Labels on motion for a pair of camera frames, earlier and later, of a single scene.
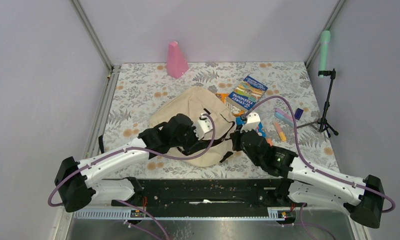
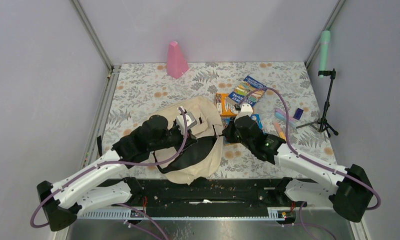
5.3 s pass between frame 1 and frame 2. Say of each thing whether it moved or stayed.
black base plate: stayed
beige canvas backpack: moved
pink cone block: stayed
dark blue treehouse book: stayed
